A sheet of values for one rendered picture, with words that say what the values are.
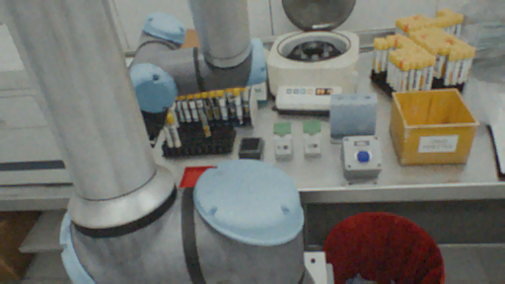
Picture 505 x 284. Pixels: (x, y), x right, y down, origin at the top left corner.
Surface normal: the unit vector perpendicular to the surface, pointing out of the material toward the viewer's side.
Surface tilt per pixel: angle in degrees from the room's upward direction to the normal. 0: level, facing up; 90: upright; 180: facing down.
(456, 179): 0
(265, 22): 90
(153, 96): 95
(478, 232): 0
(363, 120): 90
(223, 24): 121
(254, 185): 9
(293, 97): 25
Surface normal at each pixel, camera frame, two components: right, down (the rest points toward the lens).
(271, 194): 0.00, -0.85
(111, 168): 0.43, 0.37
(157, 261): 0.03, 0.14
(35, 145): -0.09, 0.61
